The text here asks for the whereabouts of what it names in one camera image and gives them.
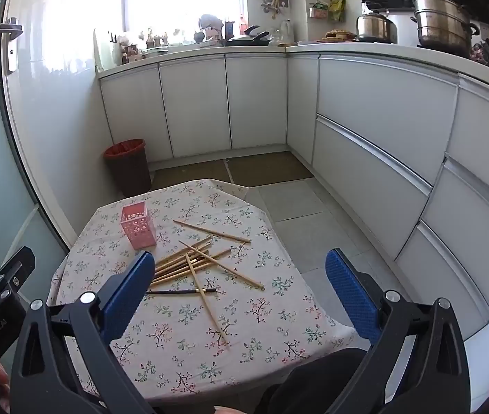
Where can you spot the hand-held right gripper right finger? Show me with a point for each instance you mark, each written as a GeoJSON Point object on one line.
{"type": "Point", "coordinates": [352, 297]}

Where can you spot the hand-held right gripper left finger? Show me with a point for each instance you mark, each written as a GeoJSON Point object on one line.
{"type": "Point", "coordinates": [128, 297]}

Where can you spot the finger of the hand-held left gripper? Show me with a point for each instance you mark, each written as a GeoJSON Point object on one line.
{"type": "Point", "coordinates": [11, 267]}

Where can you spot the black chopstick gold band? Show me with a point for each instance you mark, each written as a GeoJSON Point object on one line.
{"type": "Point", "coordinates": [171, 292]}

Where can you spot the pile of wooden chopsticks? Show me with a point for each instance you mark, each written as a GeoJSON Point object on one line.
{"type": "Point", "coordinates": [184, 263]}

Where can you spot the pink perforated plastic basket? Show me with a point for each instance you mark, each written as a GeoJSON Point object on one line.
{"type": "Point", "coordinates": [138, 228]}

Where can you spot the person's dark trouser leg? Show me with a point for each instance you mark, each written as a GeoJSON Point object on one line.
{"type": "Point", "coordinates": [313, 384]}

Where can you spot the floral tablecloth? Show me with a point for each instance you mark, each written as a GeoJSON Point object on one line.
{"type": "Point", "coordinates": [248, 319]}

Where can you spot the dark trash bin red bag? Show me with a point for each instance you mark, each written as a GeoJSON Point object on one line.
{"type": "Point", "coordinates": [130, 168]}

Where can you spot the white kitchen cabinets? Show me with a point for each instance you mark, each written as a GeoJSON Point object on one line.
{"type": "Point", "coordinates": [378, 95]}

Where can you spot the white cutting board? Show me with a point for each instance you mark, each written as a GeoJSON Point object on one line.
{"type": "Point", "coordinates": [104, 49]}

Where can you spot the steel kettle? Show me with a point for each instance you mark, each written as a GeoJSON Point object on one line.
{"type": "Point", "coordinates": [373, 28]}

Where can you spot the black frying pan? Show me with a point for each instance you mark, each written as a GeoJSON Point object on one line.
{"type": "Point", "coordinates": [248, 39]}

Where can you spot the row of small ornaments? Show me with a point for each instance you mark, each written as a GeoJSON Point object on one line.
{"type": "Point", "coordinates": [210, 28]}

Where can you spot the steel steamer pot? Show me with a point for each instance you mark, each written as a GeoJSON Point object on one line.
{"type": "Point", "coordinates": [440, 26]}

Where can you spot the yellow green bag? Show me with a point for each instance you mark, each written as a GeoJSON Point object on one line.
{"type": "Point", "coordinates": [337, 8]}

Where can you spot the bright window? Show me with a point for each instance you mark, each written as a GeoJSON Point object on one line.
{"type": "Point", "coordinates": [175, 0]}

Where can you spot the hanging wall basket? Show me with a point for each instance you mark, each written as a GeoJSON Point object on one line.
{"type": "Point", "coordinates": [317, 11]}

